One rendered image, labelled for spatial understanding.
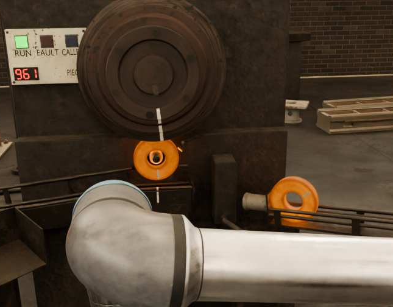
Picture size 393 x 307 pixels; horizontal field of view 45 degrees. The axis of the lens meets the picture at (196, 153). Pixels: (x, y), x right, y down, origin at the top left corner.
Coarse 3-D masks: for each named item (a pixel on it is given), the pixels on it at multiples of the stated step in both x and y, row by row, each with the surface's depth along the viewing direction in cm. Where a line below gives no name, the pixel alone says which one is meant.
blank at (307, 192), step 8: (280, 184) 154; (288, 184) 152; (296, 184) 151; (304, 184) 150; (272, 192) 156; (280, 192) 154; (296, 192) 152; (304, 192) 150; (312, 192) 149; (272, 200) 157; (280, 200) 155; (304, 200) 151; (312, 200) 150; (288, 208) 155; (296, 208) 155; (304, 208) 152; (312, 208) 151; (304, 216) 153; (312, 216) 152
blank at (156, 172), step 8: (144, 144) 159; (152, 144) 159; (160, 144) 159; (168, 144) 160; (136, 152) 159; (144, 152) 160; (168, 152) 161; (176, 152) 161; (136, 160) 160; (144, 160) 160; (168, 160) 162; (176, 160) 162; (136, 168) 161; (144, 168) 161; (152, 168) 162; (160, 168) 162; (168, 168) 162; (176, 168) 163; (144, 176) 162; (152, 176) 163; (160, 176) 163; (168, 176) 163
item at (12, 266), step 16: (16, 208) 147; (0, 224) 146; (16, 224) 150; (32, 224) 139; (0, 240) 148; (16, 240) 151; (32, 240) 142; (0, 256) 143; (16, 256) 142; (32, 256) 141; (0, 272) 135; (16, 272) 134; (0, 288) 137; (0, 304) 138; (16, 304) 142
